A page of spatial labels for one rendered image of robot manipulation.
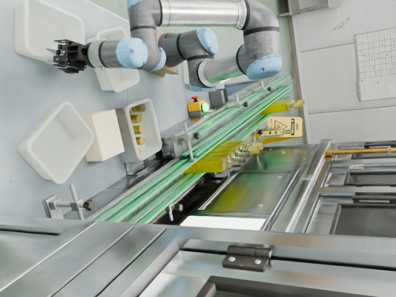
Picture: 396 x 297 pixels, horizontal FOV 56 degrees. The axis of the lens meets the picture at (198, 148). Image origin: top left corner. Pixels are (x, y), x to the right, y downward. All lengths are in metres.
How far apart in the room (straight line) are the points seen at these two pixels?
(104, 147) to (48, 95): 0.25
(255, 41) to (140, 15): 0.37
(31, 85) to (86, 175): 0.36
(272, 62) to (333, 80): 6.22
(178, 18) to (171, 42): 0.51
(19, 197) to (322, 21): 6.65
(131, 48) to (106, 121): 0.44
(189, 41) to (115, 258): 1.17
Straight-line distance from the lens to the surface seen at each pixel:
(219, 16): 1.19
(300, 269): 0.49
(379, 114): 7.48
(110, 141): 1.36
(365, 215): 1.42
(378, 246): 0.50
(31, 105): 1.25
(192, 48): 1.59
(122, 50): 0.99
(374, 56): 7.29
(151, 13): 1.11
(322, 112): 7.57
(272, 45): 1.22
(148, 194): 1.30
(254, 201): 1.49
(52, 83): 1.31
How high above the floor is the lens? 1.73
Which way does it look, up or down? 29 degrees down
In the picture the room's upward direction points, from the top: 87 degrees clockwise
